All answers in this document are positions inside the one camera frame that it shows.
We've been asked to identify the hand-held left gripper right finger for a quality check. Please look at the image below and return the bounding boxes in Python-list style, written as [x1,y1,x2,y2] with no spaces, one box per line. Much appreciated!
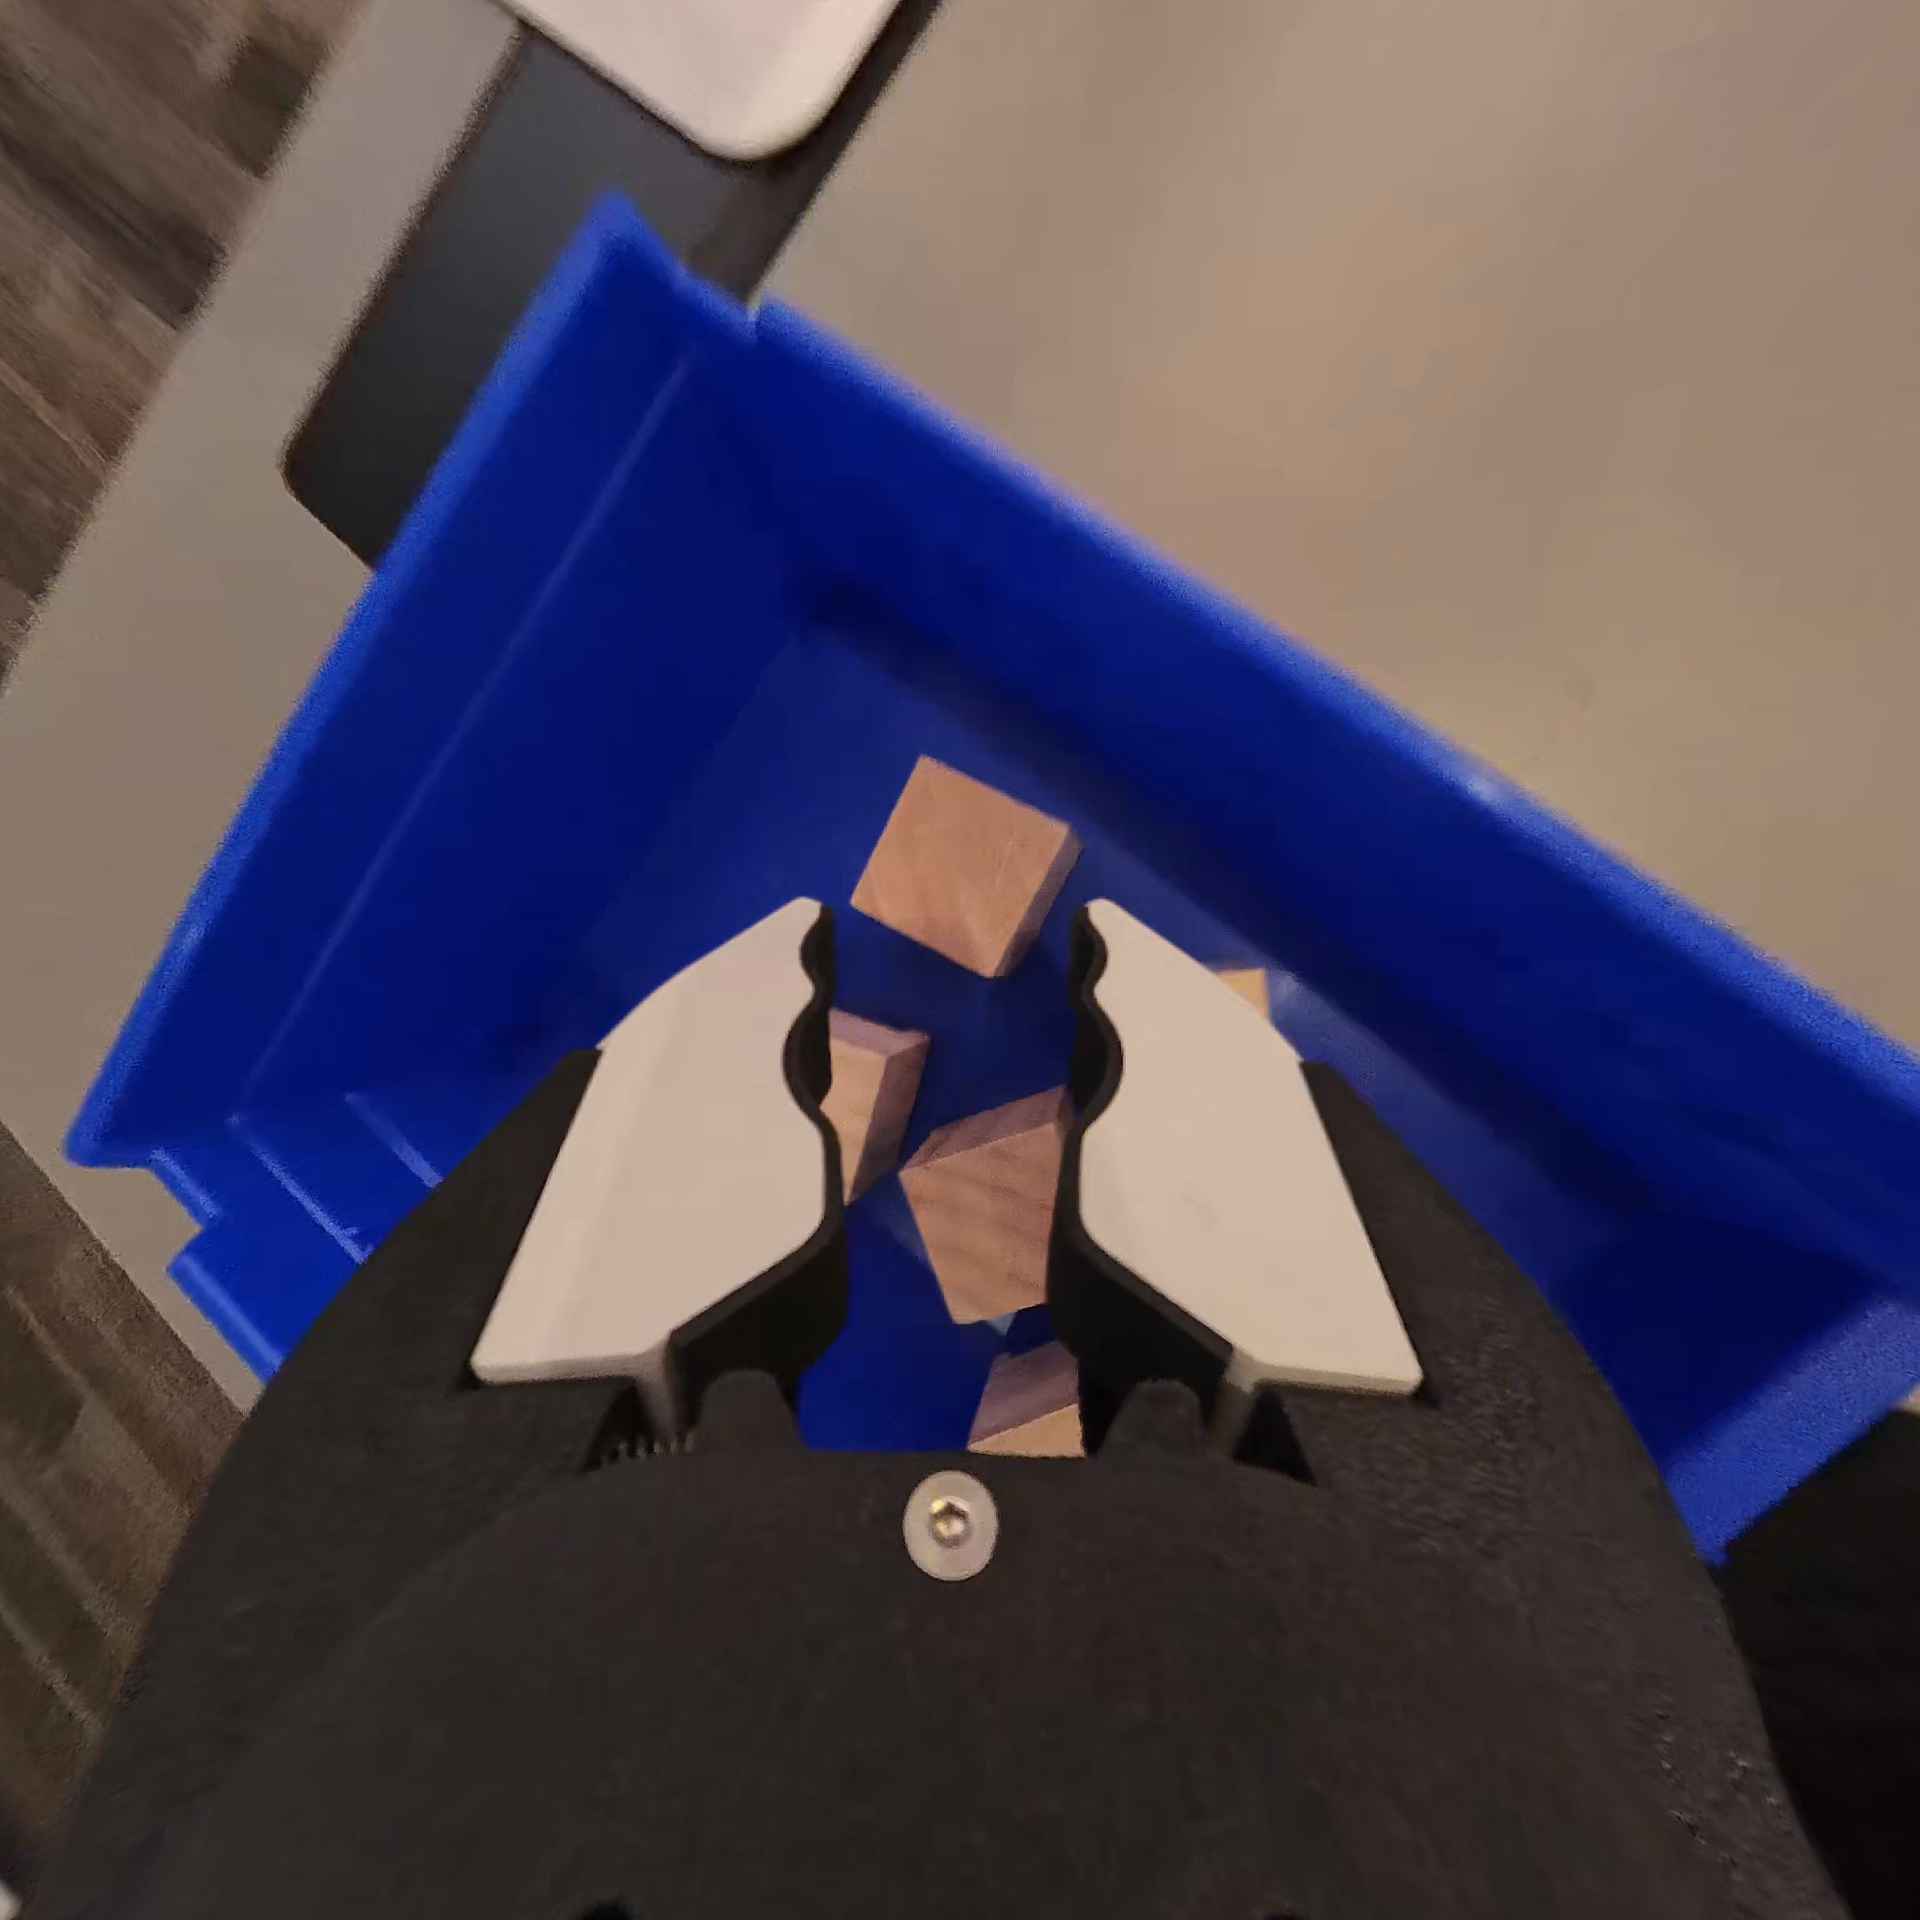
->
[1047,897,1428,1445]

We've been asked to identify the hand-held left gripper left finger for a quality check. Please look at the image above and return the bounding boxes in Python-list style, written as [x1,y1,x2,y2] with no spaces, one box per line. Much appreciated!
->
[469,895,852,1439]

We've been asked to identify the pile of wooden cubes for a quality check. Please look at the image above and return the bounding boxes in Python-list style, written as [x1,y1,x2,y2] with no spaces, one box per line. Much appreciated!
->
[821,754,1278,1461]

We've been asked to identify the blue plastic bin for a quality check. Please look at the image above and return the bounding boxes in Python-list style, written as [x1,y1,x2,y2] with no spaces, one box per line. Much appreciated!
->
[64,193,1920,1563]

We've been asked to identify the black table mat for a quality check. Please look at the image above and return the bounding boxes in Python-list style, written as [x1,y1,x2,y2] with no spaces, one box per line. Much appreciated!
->
[282,0,947,569]

